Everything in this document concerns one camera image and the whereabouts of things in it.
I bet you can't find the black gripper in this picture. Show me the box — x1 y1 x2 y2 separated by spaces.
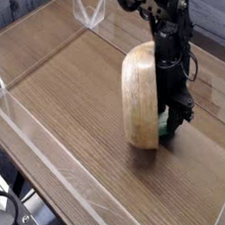
155 58 194 136

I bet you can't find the grey metal mount plate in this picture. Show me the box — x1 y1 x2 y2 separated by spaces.
0 199 48 225

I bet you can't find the clear acrylic front barrier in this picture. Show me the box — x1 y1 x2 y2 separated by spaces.
0 76 141 225

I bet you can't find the green rectangular block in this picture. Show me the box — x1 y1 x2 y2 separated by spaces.
158 109 169 137

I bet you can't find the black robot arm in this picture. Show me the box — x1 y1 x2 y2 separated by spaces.
117 0 198 135

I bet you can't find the brown wooden bowl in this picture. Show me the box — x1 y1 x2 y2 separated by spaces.
121 42 160 150

